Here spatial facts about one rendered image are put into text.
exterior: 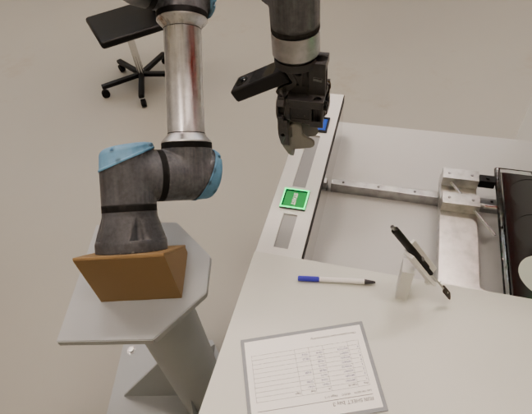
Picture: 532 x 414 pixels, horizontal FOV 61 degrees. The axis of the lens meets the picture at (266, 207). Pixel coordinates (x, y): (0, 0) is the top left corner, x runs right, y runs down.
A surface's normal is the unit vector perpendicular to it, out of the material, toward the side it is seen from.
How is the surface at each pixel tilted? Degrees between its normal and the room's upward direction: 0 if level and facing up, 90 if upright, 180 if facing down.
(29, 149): 0
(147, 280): 90
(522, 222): 0
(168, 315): 0
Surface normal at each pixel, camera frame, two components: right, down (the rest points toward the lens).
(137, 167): 0.55, -0.06
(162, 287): 0.01, 0.75
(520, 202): -0.08, -0.66
